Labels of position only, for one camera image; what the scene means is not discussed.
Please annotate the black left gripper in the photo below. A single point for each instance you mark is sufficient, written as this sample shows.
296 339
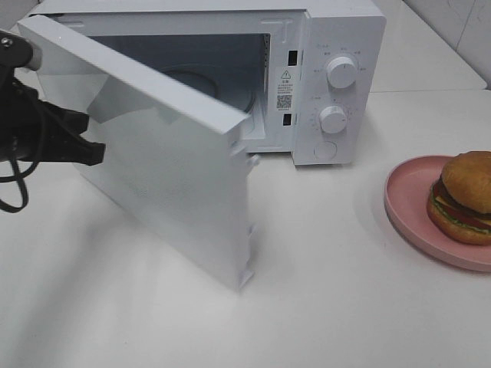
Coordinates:
33 130

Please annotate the white microwave door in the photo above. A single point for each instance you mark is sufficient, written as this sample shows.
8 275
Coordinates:
174 158

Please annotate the white microwave knob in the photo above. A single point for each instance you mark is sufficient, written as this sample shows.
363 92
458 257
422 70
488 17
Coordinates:
333 119
342 71

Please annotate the pink plate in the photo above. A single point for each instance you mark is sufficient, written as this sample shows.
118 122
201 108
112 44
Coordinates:
406 192

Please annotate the burger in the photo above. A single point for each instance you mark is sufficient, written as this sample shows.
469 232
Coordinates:
459 201

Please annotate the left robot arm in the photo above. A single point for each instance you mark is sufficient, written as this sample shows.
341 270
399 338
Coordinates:
17 52

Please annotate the glass microwave turntable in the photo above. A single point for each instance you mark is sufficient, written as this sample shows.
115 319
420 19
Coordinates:
226 84

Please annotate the white microwave oven body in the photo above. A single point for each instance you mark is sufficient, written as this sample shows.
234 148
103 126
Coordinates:
282 46

